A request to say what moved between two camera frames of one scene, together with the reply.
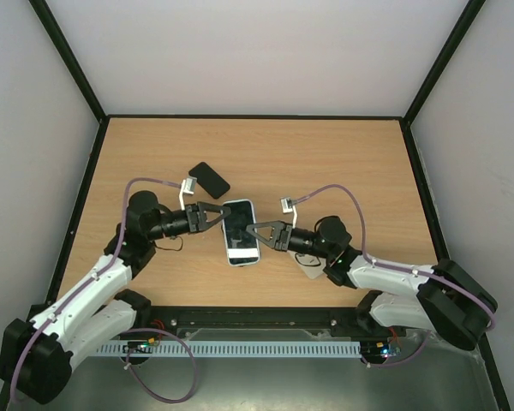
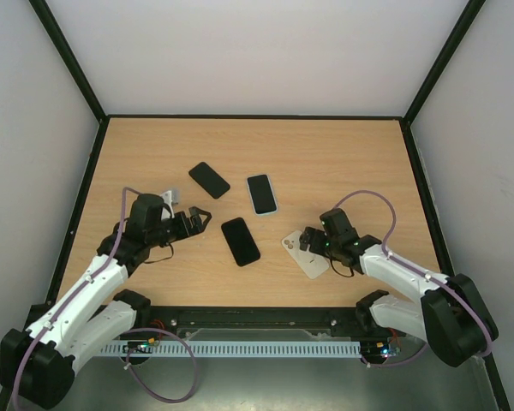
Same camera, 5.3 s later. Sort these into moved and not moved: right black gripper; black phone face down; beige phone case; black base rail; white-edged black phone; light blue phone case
Moved: white-edged black phone; light blue phone case; right black gripper
Not moved: beige phone case; black phone face down; black base rail
